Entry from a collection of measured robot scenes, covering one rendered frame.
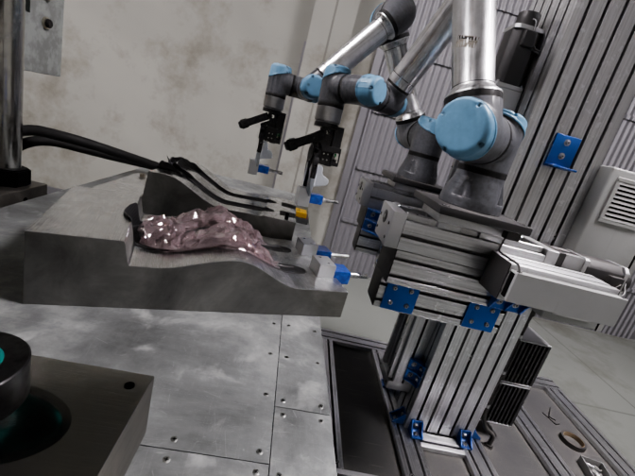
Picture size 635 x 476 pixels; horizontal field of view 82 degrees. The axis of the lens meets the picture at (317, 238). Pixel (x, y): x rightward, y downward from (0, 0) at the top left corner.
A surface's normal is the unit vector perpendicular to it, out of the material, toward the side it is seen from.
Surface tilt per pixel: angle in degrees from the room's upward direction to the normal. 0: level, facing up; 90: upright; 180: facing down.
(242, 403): 0
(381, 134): 90
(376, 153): 90
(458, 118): 97
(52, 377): 0
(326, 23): 90
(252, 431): 0
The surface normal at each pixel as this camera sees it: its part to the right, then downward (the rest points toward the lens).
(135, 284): 0.33, 0.36
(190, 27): 0.01, 0.29
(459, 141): -0.67, 0.15
